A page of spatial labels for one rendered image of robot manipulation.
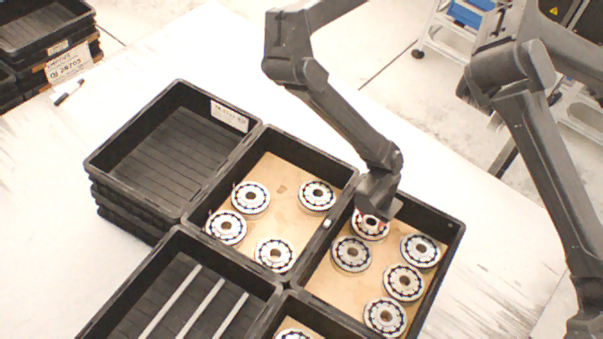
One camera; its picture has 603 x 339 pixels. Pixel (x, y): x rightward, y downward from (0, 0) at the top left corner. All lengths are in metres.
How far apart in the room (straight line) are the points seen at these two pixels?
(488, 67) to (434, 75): 2.50
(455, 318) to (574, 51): 0.86
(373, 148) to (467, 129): 1.91
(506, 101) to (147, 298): 0.90
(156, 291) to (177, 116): 0.57
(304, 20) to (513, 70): 0.36
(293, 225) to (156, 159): 0.43
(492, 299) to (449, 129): 1.52
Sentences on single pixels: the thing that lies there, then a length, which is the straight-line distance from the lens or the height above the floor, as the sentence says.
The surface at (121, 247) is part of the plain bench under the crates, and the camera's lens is 1.60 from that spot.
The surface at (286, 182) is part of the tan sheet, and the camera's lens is 1.56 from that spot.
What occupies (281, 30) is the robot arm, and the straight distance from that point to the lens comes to 1.01.
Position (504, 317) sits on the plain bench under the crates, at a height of 0.70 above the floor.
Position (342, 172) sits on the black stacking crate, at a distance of 1.52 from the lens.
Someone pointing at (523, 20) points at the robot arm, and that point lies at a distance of 0.87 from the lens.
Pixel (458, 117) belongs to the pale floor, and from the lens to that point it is 3.14.
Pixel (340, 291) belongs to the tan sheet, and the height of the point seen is 0.83.
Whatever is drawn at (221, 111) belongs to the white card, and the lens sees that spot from 1.63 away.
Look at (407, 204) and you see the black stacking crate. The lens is 1.50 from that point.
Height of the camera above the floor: 2.07
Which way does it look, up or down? 51 degrees down
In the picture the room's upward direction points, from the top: 10 degrees clockwise
